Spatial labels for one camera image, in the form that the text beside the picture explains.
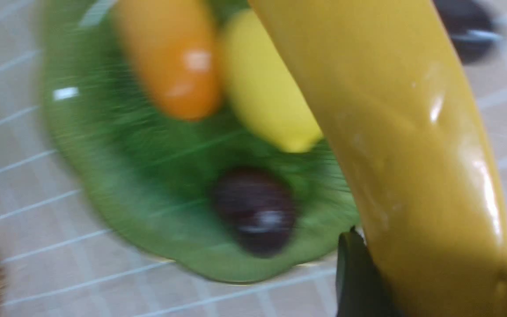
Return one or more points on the yellow banana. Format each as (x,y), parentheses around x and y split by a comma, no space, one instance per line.
(392,99)

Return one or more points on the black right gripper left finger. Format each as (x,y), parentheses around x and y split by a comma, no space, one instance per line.
(360,289)

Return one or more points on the dark purple mangosteen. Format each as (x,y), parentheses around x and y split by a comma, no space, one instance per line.
(257,207)

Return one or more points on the orange yellow mango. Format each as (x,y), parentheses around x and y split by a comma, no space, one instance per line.
(172,46)

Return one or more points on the green glass leaf plate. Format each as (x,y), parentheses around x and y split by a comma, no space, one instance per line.
(149,177)

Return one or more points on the dark purple eggplant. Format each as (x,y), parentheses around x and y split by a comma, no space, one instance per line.
(471,28)

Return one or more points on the yellow lemon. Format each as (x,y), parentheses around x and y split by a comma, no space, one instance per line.
(264,95)

